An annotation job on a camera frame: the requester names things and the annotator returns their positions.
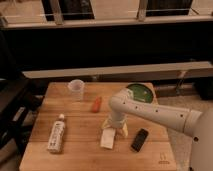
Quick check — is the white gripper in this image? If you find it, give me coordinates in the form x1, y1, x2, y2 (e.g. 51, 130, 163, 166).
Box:
101, 111, 128, 138

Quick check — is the white sponge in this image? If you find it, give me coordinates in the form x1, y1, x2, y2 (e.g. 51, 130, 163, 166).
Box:
100, 128, 116, 149

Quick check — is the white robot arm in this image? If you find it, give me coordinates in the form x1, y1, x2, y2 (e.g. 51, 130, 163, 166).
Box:
103, 88, 213, 171

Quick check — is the green ceramic bowl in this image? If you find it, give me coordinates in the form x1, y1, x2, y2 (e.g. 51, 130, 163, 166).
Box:
127, 83, 154, 103

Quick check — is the clear plastic measuring cup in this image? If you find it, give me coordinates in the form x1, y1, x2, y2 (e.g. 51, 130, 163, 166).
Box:
68, 79, 85, 101

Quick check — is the black rectangular block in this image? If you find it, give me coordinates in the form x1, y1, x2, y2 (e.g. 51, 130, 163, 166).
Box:
131, 129, 149, 152

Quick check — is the orange carrot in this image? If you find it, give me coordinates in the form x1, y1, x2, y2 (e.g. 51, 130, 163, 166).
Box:
91, 97, 102, 113

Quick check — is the wooden cutting board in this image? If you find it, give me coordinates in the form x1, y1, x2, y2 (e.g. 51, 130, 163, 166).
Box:
19, 82, 177, 171

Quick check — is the white plastic bottle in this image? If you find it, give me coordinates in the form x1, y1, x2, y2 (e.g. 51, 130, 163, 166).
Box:
47, 114, 65, 153

